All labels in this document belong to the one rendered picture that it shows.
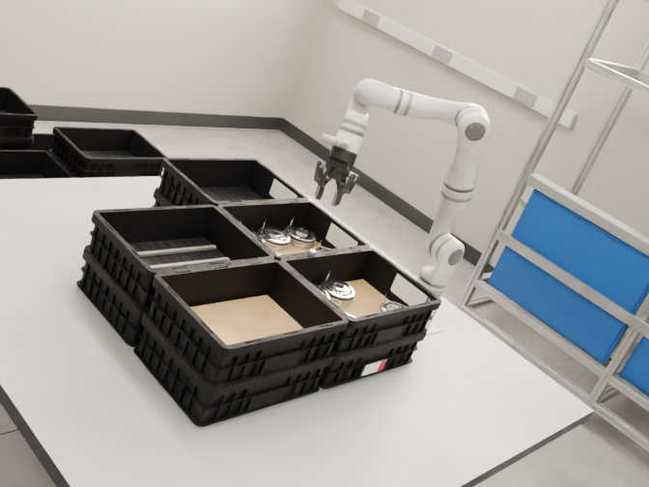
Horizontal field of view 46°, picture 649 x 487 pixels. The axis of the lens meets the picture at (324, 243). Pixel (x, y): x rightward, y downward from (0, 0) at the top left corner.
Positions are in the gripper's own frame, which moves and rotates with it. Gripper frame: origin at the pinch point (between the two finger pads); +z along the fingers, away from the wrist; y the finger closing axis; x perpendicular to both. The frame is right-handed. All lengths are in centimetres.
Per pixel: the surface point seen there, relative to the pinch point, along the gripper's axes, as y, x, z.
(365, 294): -11.0, -20.4, 23.3
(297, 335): -28, 32, 31
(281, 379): -25, 28, 43
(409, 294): -22.3, -24.5, 18.4
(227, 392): -24, 44, 47
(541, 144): 20, -185, -56
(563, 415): -67, -61, 37
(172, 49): 281, -175, -47
